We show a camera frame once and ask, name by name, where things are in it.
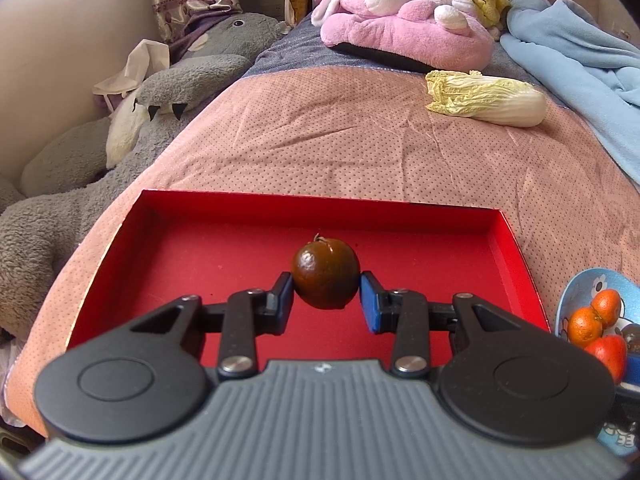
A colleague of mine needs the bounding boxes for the red tray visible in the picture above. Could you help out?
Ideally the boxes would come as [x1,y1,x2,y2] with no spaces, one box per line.
[70,191,548,347]

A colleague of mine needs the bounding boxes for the small orange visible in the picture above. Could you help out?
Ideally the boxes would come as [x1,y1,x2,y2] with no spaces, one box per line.
[591,288,623,328]

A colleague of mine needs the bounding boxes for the napa cabbage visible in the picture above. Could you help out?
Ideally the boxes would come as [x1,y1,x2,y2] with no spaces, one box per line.
[425,70,547,128]

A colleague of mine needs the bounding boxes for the white tote bag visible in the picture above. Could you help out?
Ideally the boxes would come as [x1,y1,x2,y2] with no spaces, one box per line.
[92,39,170,113]

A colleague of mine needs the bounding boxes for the pink plush toy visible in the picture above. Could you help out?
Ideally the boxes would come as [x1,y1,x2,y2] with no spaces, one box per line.
[310,0,495,74]

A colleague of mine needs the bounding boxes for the large orange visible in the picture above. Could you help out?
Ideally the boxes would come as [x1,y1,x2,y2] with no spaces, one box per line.
[566,307,603,348]

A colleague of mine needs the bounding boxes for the light blue blanket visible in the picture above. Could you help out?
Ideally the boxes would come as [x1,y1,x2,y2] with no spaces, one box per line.
[500,0,639,183]

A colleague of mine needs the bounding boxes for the grey shark plush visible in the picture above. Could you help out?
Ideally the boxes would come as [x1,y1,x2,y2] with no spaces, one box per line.
[1,13,286,341]

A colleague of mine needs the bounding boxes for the dark brown tomato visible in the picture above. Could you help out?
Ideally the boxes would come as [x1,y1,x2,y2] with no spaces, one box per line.
[291,233,360,310]

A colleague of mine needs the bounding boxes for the blue tiger bowl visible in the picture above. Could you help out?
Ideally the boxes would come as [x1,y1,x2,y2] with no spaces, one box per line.
[554,268,639,462]

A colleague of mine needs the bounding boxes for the pink dotted bedspread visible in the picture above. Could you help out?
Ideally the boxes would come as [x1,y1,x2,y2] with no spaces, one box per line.
[1,66,639,430]

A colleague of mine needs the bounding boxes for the red plum with stem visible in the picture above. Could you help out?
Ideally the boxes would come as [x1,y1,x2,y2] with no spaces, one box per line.
[585,335,627,385]

